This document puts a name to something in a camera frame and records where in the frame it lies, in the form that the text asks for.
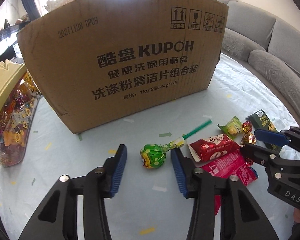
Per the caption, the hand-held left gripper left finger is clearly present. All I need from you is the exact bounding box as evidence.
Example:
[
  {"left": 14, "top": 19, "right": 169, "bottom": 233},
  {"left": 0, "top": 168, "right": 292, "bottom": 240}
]
[{"left": 19, "top": 144, "right": 128, "bottom": 240}]

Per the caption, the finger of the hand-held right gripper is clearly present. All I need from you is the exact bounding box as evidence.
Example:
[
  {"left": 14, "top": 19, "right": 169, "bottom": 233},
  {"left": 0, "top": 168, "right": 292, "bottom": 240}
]
[
  {"left": 239, "top": 143, "right": 300, "bottom": 180},
  {"left": 254, "top": 127, "right": 300, "bottom": 153}
]

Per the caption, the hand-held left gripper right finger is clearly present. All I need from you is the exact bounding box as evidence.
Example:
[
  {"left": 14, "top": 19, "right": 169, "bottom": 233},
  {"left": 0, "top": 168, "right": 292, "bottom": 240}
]
[{"left": 170, "top": 148, "right": 279, "bottom": 240}]

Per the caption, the gold red candy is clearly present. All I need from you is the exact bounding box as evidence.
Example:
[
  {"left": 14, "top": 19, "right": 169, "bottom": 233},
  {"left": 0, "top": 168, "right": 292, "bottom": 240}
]
[
  {"left": 241, "top": 132, "right": 257, "bottom": 145},
  {"left": 241, "top": 120, "right": 253, "bottom": 133}
]

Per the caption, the green lollipop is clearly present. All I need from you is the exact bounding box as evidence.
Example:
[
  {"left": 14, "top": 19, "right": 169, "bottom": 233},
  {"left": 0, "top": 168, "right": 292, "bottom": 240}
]
[{"left": 139, "top": 119, "right": 212, "bottom": 167}]

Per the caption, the brown cardboard box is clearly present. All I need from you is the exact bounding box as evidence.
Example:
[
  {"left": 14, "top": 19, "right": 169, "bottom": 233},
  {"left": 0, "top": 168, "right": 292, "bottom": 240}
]
[{"left": 16, "top": 0, "right": 230, "bottom": 135}]

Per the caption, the dark green biscuit packet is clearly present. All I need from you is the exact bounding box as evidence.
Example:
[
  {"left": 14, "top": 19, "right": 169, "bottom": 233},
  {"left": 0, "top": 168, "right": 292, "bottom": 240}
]
[{"left": 245, "top": 109, "right": 282, "bottom": 153}]

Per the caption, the pink snack packet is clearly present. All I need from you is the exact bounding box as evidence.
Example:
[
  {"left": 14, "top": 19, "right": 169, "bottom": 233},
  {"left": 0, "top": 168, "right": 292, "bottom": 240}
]
[
  {"left": 200, "top": 151, "right": 258, "bottom": 187},
  {"left": 214, "top": 195, "right": 224, "bottom": 216}
]

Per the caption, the green yellow wrapped candy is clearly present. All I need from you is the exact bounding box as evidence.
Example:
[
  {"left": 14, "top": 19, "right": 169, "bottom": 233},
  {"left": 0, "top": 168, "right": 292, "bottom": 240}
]
[{"left": 217, "top": 116, "right": 243, "bottom": 137}]

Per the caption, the red snack packet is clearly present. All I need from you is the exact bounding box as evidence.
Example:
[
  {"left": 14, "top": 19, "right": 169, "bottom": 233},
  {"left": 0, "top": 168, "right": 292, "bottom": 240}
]
[{"left": 189, "top": 133, "right": 243, "bottom": 162}]

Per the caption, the grey curved sofa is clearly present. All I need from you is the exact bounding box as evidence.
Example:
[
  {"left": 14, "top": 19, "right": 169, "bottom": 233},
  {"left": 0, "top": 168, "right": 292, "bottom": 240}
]
[{"left": 220, "top": 0, "right": 300, "bottom": 130}]

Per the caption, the candy jar with yellow lid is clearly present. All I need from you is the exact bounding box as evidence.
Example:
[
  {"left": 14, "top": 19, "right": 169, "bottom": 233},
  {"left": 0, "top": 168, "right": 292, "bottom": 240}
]
[{"left": 0, "top": 59, "right": 43, "bottom": 167}]

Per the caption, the black piano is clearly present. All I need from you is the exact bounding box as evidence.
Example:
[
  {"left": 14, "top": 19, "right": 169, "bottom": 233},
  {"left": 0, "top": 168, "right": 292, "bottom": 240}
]
[{"left": 0, "top": 26, "right": 23, "bottom": 60}]

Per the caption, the white shell shaped bowl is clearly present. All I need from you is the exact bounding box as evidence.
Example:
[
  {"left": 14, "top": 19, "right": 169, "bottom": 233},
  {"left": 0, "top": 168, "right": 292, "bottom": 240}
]
[{"left": 46, "top": 0, "right": 90, "bottom": 13}]

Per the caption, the blue curtain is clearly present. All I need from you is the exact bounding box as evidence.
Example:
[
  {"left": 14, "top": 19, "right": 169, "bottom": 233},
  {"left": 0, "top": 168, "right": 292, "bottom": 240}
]
[{"left": 19, "top": 0, "right": 42, "bottom": 22}]

